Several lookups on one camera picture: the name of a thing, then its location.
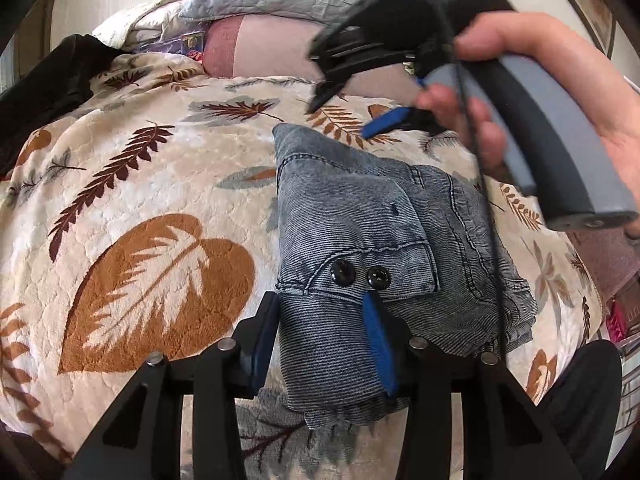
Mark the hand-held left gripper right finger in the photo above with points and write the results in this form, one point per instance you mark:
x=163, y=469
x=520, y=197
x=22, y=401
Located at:
x=380, y=345

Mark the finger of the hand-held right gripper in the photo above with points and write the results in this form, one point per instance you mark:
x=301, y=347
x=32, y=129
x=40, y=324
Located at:
x=387, y=122
x=325, y=92

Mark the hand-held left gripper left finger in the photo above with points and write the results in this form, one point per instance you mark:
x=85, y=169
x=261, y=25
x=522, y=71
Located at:
x=262, y=345

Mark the blue-grey denim pants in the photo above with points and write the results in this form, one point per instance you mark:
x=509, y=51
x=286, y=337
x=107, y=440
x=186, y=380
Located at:
x=340, y=210

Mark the person's right hand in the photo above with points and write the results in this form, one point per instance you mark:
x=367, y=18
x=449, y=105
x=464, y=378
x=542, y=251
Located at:
x=540, y=35

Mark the pink striped bed cover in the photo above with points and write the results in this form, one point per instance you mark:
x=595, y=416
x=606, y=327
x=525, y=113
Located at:
x=260, y=45

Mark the purple printed packet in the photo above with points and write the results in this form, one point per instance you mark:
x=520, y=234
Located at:
x=192, y=42

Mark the white quilt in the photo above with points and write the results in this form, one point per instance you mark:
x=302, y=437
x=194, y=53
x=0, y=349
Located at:
x=150, y=20

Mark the beige leaf-print blanket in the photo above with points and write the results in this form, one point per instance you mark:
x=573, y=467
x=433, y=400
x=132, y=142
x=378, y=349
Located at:
x=150, y=170

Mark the pink printed cloth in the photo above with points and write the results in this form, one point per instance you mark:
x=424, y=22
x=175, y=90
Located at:
x=619, y=320

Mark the black jacket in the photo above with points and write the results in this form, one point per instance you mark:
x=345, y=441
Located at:
x=45, y=80

